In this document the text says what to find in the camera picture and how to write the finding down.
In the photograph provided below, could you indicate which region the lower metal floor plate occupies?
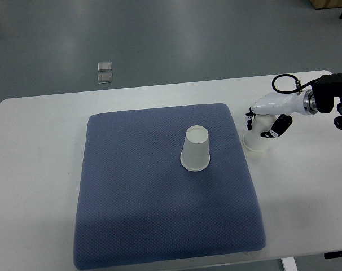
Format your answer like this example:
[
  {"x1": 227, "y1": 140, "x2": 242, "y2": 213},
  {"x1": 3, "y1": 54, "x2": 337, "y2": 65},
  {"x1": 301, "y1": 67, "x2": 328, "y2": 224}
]
[{"x1": 98, "y1": 72, "x2": 113, "y2": 84}]

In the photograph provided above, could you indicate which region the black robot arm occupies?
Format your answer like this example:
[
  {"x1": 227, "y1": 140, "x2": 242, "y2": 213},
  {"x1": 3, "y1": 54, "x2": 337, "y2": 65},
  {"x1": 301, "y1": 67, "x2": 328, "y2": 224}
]
[{"x1": 312, "y1": 73, "x2": 342, "y2": 130}]

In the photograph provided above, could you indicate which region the metal floor plate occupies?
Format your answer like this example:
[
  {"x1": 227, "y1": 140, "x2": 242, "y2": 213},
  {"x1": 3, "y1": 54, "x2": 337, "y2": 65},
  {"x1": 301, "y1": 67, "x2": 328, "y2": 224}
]
[
  {"x1": 98, "y1": 61, "x2": 112, "y2": 72},
  {"x1": 98, "y1": 72, "x2": 113, "y2": 84}
]

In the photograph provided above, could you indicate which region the upper metal floor plate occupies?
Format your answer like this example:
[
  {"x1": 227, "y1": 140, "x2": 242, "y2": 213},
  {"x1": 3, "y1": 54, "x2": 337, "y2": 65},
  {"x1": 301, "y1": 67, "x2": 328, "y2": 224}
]
[{"x1": 98, "y1": 61, "x2": 112, "y2": 72}]

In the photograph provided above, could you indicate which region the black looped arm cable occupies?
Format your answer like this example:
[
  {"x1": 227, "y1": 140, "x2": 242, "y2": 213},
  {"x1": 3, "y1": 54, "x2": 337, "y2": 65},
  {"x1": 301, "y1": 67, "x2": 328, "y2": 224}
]
[{"x1": 271, "y1": 73, "x2": 321, "y2": 94}]

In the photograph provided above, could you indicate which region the white table leg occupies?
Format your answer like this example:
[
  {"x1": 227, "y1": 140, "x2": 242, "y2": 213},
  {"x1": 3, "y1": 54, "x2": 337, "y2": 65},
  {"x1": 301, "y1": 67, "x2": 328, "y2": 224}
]
[{"x1": 281, "y1": 257, "x2": 298, "y2": 271}]

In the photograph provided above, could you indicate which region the white paper cup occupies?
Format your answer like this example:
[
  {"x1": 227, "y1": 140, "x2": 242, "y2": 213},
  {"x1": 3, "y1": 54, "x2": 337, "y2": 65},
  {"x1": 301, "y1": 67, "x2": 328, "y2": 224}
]
[
  {"x1": 242, "y1": 115, "x2": 276, "y2": 152},
  {"x1": 180, "y1": 125, "x2": 210, "y2": 172}
]

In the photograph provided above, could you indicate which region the white paper cup on cushion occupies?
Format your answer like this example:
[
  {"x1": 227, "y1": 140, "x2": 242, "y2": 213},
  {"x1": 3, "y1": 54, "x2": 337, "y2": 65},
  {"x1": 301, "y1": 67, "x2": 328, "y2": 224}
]
[{"x1": 180, "y1": 125, "x2": 210, "y2": 172}]

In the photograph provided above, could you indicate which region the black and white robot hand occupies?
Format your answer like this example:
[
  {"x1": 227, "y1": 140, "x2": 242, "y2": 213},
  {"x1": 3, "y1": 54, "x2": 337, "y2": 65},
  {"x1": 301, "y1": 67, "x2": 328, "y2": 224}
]
[{"x1": 245, "y1": 90, "x2": 318, "y2": 138}]

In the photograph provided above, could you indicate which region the blue mesh cushion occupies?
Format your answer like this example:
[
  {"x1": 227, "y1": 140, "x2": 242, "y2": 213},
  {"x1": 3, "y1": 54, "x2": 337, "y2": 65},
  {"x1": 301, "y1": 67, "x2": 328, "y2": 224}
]
[{"x1": 73, "y1": 103, "x2": 266, "y2": 270}]

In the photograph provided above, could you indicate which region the wooden furniture corner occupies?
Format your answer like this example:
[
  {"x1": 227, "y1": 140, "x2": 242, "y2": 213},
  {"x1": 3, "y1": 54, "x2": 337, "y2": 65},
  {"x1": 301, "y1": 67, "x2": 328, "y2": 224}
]
[{"x1": 309, "y1": 0, "x2": 342, "y2": 10}]

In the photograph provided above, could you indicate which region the black table control panel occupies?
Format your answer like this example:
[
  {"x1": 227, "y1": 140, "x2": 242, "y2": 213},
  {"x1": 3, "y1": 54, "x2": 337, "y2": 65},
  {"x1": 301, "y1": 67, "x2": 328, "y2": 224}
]
[{"x1": 324, "y1": 251, "x2": 342, "y2": 259}]

